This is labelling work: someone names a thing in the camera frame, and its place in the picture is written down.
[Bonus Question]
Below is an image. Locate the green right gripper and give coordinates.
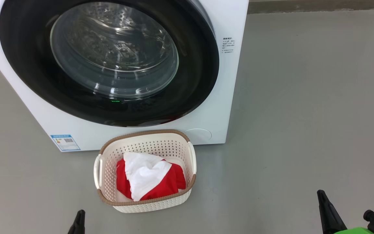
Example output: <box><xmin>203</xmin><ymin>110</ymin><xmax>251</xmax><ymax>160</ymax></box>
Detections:
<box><xmin>317</xmin><ymin>190</ymin><xmax>374</xmax><ymax>234</ymax></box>

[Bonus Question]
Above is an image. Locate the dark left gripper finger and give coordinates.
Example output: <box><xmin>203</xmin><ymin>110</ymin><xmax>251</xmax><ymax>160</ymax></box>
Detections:
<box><xmin>68</xmin><ymin>210</ymin><xmax>86</xmax><ymax>234</ymax></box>

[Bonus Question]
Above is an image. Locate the white garment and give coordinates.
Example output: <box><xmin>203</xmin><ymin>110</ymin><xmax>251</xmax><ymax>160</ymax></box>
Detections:
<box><xmin>123</xmin><ymin>152</ymin><xmax>173</xmax><ymax>202</ymax></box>

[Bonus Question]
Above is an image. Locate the red Bulls jersey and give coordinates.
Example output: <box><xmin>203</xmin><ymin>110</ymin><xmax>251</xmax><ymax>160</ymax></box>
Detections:
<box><xmin>116</xmin><ymin>158</ymin><xmax>187</xmax><ymax>201</ymax></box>

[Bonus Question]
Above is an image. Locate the black round glass washer door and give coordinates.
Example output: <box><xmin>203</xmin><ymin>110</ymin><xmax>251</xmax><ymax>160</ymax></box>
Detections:
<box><xmin>0</xmin><ymin>0</ymin><xmax>220</xmax><ymax>127</ymax></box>

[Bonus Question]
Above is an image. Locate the cream perforated basket brown rim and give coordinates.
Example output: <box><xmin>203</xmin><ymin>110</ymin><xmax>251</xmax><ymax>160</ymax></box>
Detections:
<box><xmin>93</xmin><ymin>129</ymin><xmax>197</xmax><ymax>214</ymax></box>

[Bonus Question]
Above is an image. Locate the white front-load washing machine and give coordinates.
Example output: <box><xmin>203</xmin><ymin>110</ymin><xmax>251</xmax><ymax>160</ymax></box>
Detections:
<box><xmin>0</xmin><ymin>0</ymin><xmax>249</xmax><ymax>152</ymax></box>

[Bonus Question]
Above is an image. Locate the steel washer drum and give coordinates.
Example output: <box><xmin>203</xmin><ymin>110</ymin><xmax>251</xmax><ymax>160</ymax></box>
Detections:
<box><xmin>50</xmin><ymin>2</ymin><xmax>179</xmax><ymax>99</ymax></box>

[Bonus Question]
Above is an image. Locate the blue energy label sticker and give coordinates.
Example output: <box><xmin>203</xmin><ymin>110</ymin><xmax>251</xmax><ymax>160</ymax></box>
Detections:
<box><xmin>51</xmin><ymin>134</ymin><xmax>81</xmax><ymax>151</ymax></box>

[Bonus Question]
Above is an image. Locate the round white filter cover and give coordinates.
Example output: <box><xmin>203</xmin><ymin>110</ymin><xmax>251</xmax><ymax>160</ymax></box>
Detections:
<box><xmin>184</xmin><ymin>128</ymin><xmax>212</xmax><ymax>144</ymax></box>

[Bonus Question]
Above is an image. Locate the small printed text label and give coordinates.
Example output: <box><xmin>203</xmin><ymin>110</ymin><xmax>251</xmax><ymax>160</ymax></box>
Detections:
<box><xmin>223</xmin><ymin>37</ymin><xmax>236</xmax><ymax>54</ymax></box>

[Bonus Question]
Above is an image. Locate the grey wall baseboard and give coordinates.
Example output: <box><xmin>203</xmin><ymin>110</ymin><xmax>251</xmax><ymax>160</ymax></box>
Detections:
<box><xmin>248</xmin><ymin>0</ymin><xmax>374</xmax><ymax>14</ymax></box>

